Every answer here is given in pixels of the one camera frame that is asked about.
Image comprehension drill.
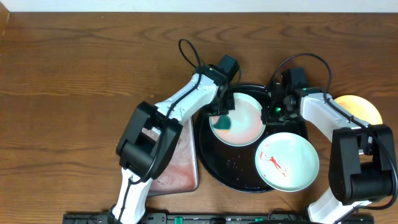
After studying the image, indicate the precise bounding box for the green yellow sponge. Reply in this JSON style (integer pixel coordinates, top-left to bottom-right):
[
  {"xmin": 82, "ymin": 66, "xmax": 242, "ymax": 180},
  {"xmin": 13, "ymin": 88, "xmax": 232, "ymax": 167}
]
[{"xmin": 212, "ymin": 115, "xmax": 231, "ymax": 130}]

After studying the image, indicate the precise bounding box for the pale green plate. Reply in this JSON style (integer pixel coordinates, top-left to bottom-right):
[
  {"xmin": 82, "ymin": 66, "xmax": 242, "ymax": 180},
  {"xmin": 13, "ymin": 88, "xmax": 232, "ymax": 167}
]
[
  {"xmin": 254, "ymin": 133, "xmax": 320, "ymax": 192},
  {"xmin": 209, "ymin": 93, "xmax": 266, "ymax": 147}
]

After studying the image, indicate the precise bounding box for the yellow plate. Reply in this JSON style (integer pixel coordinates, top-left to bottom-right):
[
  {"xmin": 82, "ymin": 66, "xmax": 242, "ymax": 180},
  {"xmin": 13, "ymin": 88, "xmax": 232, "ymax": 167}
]
[{"xmin": 334, "ymin": 95, "xmax": 383, "ymax": 125}]

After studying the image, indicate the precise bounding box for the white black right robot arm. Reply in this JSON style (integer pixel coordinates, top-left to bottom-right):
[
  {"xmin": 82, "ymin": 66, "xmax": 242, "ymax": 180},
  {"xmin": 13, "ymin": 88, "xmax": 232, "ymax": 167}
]
[{"xmin": 262, "ymin": 82, "xmax": 397, "ymax": 223}]

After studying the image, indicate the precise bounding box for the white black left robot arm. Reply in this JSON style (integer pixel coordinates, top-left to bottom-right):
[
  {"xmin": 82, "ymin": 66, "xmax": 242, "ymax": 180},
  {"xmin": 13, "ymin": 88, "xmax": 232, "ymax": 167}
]
[{"xmin": 111, "ymin": 65, "xmax": 240, "ymax": 223}]

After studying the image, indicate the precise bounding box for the round black tray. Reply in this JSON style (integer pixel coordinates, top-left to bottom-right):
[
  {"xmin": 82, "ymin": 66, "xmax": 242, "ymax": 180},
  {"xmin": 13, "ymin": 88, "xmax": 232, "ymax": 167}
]
[{"xmin": 194, "ymin": 83, "xmax": 308, "ymax": 194}]

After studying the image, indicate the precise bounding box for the rectangular black soapy water tray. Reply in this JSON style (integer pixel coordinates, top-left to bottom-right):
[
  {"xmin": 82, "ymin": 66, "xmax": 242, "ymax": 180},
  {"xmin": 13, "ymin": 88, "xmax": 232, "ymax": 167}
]
[{"xmin": 148, "ymin": 118, "xmax": 199, "ymax": 197}]

